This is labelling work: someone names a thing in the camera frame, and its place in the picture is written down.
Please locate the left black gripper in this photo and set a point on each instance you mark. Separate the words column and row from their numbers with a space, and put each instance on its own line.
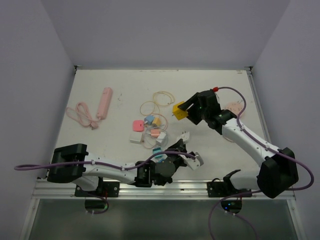
column 180, row 146

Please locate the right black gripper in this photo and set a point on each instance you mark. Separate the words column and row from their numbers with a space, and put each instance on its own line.
column 191, row 116

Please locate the white large charger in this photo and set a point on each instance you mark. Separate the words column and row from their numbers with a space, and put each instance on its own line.
column 161, row 139

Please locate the yellow cube socket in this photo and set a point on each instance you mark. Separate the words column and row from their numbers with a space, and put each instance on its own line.
column 178, row 113

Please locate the teal plug adapter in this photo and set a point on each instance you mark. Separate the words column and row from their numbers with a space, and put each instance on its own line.
column 157, row 150

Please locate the orange small charger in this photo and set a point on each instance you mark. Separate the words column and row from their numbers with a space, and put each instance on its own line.
column 155, row 132

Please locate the orange yellow charger plug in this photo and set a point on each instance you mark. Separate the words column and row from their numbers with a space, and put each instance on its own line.
column 156, row 122

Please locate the light blue charger plug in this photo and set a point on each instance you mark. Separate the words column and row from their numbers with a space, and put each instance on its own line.
column 149, row 119

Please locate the round pink power socket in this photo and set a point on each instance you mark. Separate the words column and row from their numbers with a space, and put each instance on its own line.
column 235, row 107

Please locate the white plug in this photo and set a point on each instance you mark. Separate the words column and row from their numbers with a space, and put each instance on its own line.
column 185, row 137
column 136, row 137

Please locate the pink plug adapter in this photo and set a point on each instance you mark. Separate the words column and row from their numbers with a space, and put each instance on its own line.
column 138, row 126

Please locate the pink rectangular power strip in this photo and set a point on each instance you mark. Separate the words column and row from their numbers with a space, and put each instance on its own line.
column 104, row 103

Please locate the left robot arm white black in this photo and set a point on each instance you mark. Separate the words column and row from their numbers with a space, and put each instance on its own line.
column 74, row 164

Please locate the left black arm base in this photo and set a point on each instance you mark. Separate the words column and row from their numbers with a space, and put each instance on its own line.
column 105, row 189

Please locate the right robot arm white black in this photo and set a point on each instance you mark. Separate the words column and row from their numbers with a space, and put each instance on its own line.
column 277, row 169

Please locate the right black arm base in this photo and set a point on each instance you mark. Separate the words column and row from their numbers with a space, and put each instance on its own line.
column 217, row 188

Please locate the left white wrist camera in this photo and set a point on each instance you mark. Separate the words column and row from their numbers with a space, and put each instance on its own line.
column 193, row 163

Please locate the aluminium front rail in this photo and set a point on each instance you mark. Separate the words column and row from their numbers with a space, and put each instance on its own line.
column 177, row 190

